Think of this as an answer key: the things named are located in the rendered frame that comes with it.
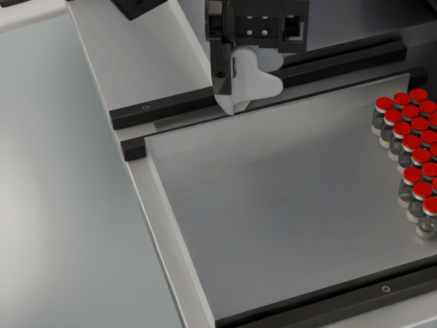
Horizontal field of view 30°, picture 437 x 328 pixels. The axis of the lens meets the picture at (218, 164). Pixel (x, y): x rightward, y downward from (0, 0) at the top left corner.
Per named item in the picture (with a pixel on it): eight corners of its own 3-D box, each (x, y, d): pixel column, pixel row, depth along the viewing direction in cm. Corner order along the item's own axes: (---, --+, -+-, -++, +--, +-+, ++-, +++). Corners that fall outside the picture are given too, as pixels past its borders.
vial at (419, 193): (420, 206, 91) (427, 178, 87) (430, 220, 89) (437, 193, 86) (402, 211, 90) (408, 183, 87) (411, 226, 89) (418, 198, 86)
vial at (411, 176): (410, 192, 92) (417, 164, 89) (420, 205, 91) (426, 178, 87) (393, 196, 92) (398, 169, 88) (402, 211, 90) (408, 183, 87)
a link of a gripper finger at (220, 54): (230, 106, 69) (228, 22, 62) (212, 106, 69) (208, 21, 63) (233, 69, 72) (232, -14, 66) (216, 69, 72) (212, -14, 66)
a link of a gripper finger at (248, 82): (281, 136, 73) (284, 56, 66) (215, 135, 73) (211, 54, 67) (281, 112, 75) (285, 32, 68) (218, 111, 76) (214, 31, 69)
